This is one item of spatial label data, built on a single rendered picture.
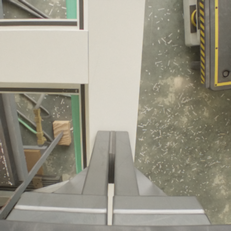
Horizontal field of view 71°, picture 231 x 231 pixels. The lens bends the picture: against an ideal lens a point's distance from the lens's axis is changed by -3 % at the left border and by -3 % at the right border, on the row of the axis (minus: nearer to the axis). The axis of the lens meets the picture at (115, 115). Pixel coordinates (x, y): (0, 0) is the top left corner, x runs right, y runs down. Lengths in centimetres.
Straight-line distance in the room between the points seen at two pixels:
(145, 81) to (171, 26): 35
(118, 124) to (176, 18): 105
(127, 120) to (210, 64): 74
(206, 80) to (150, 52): 40
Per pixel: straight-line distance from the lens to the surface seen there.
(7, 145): 67
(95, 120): 15
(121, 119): 15
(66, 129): 116
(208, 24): 86
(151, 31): 111
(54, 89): 21
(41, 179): 104
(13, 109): 65
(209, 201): 174
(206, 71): 86
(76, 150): 25
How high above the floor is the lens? 108
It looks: 72 degrees down
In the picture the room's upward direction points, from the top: 180 degrees clockwise
